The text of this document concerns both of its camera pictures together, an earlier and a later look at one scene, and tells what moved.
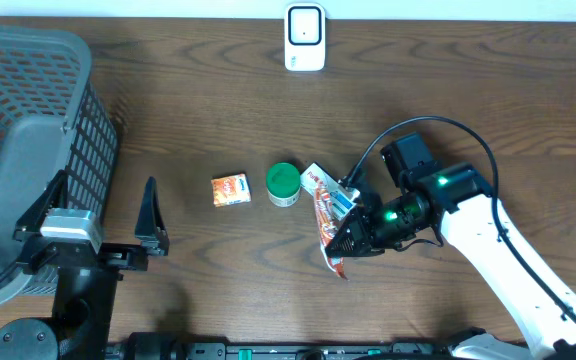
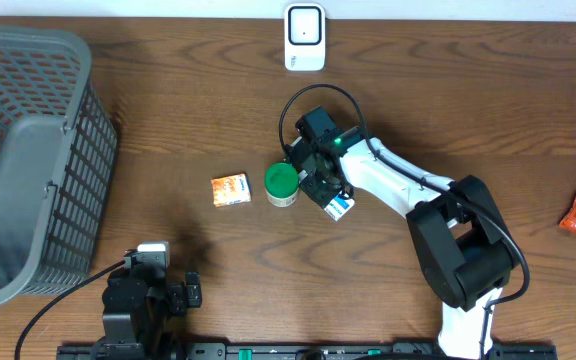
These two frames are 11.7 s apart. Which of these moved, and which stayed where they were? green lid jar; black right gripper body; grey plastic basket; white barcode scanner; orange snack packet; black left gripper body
Moved: black left gripper body; black right gripper body
Stayed: green lid jar; white barcode scanner; grey plastic basket; orange snack packet
